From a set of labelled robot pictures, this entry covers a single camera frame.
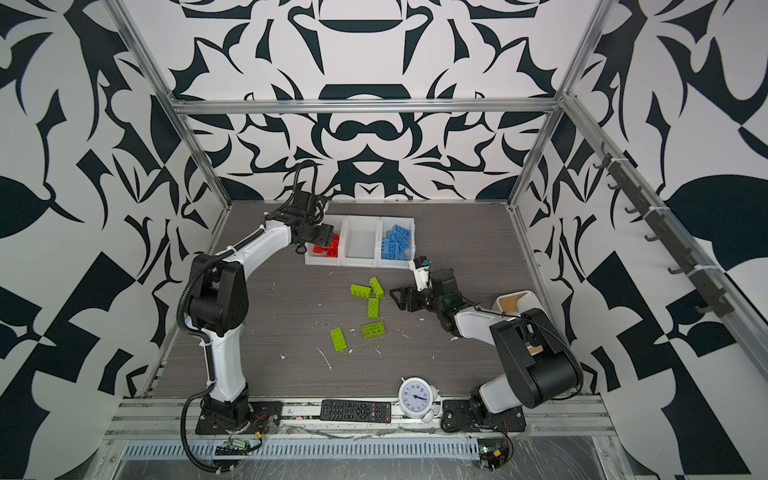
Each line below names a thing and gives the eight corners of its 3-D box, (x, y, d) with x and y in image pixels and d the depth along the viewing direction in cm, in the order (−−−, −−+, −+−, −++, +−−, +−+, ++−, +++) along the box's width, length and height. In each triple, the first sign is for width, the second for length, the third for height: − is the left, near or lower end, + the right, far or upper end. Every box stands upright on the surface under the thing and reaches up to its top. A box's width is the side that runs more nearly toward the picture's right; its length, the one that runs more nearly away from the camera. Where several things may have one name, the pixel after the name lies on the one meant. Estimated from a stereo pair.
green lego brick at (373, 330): (363, 339, 89) (363, 336, 87) (361, 328, 91) (361, 325, 89) (385, 334, 90) (385, 331, 88) (383, 324, 92) (383, 321, 90)
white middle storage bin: (341, 270, 103) (338, 256, 97) (345, 229, 114) (343, 215, 108) (378, 270, 103) (377, 256, 97) (378, 230, 115) (378, 215, 108)
